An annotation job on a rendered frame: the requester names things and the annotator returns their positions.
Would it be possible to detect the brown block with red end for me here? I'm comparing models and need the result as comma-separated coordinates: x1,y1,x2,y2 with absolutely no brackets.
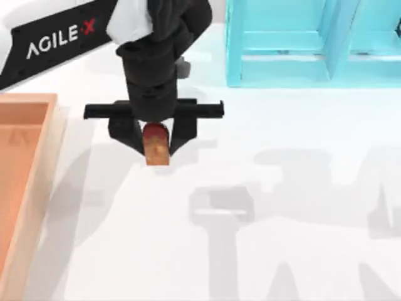
142,122,172,167

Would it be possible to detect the shallow salmon-coloured box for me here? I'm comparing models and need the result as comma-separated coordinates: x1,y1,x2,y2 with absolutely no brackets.
0,93,59,301

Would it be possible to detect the light blue rack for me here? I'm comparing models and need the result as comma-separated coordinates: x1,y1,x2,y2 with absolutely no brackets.
225,0,401,89

